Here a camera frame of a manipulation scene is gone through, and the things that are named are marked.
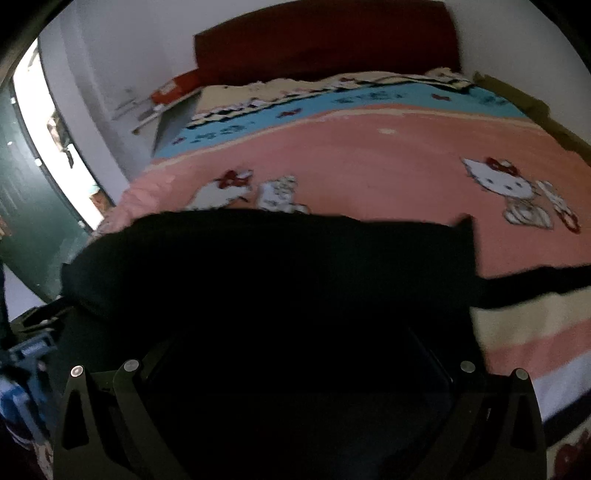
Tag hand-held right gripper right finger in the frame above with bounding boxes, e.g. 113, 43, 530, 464
406, 323, 549, 480

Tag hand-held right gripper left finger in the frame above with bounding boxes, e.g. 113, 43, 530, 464
53, 357, 190, 480

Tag black hooded jacket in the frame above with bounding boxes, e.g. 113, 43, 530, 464
48, 210, 485, 480

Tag blue patterned cloth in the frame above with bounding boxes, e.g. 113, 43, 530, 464
0, 376, 49, 444

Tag green door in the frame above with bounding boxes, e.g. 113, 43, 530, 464
0, 83, 93, 303

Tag grey bedside shelf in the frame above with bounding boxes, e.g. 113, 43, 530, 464
113, 87, 205, 155

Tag pink cartoon printed blanket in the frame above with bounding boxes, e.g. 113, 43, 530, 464
88, 68, 591, 480

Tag orange box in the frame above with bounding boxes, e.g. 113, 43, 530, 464
150, 69, 202, 106

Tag dark red headboard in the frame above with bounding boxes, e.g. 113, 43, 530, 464
193, 0, 463, 88

